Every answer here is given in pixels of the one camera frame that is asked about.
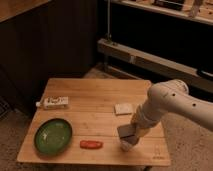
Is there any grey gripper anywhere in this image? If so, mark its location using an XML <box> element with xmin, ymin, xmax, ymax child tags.
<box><xmin>117</xmin><ymin>124</ymin><xmax>138</xmax><ymax>145</ymax></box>

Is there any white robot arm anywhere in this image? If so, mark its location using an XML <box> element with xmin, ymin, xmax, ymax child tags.
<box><xmin>117</xmin><ymin>79</ymin><xmax>213</xmax><ymax>149</ymax></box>

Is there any red chili pepper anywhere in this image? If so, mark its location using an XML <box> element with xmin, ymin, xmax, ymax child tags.
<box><xmin>80</xmin><ymin>140</ymin><xmax>103</xmax><ymax>149</ymax></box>

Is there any wooden table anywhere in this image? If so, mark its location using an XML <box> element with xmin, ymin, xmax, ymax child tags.
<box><xmin>17</xmin><ymin>78</ymin><xmax>170</xmax><ymax>166</ymax></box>

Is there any green bowl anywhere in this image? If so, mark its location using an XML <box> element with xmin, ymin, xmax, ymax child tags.
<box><xmin>34</xmin><ymin>118</ymin><xmax>73</xmax><ymax>156</ymax></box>

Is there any white tube with label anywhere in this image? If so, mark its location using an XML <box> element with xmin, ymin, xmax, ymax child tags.
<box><xmin>36</xmin><ymin>96</ymin><xmax>69</xmax><ymax>109</ymax></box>

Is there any metal shelf rail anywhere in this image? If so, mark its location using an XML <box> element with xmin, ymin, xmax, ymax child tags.
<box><xmin>97</xmin><ymin>39</ymin><xmax>213</xmax><ymax>93</ymax></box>

